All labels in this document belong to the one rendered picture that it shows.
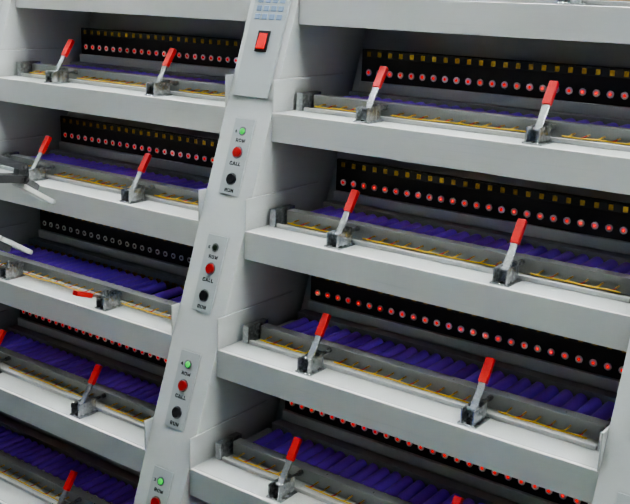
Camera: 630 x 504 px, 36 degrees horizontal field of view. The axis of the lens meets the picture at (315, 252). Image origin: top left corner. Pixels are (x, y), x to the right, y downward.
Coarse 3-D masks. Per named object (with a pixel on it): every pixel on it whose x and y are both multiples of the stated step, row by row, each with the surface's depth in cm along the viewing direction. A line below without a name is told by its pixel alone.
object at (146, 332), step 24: (24, 240) 201; (72, 240) 194; (144, 264) 183; (168, 264) 179; (0, 288) 179; (24, 288) 175; (48, 288) 175; (48, 312) 172; (72, 312) 168; (96, 312) 164; (120, 312) 163; (144, 312) 164; (120, 336) 161; (144, 336) 158; (168, 336) 154
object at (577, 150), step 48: (288, 96) 151; (336, 96) 151; (384, 96) 156; (432, 96) 153; (480, 96) 148; (528, 96) 144; (576, 96) 140; (624, 96) 135; (336, 144) 142; (384, 144) 138; (432, 144) 133; (480, 144) 129; (528, 144) 125; (576, 144) 126; (624, 144) 123; (624, 192) 118
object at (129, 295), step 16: (0, 256) 187; (16, 256) 186; (32, 272) 182; (48, 272) 179; (64, 272) 176; (80, 288) 172; (96, 288) 171; (112, 288) 169; (128, 288) 168; (144, 304) 164; (160, 304) 162
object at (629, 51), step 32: (160, 32) 193; (192, 32) 188; (224, 32) 183; (384, 32) 163; (416, 32) 160; (608, 64) 141; (160, 128) 189; (384, 160) 160; (576, 192) 141; (608, 192) 138
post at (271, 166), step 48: (240, 48) 154; (288, 48) 149; (336, 48) 159; (240, 96) 152; (288, 144) 153; (240, 192) 150; (240, 240) 149; (192, 288) 153; (240, 288) 150; (288, 288) 161; (192, 336) 151; (192, 432) 149; (144, 480) 153
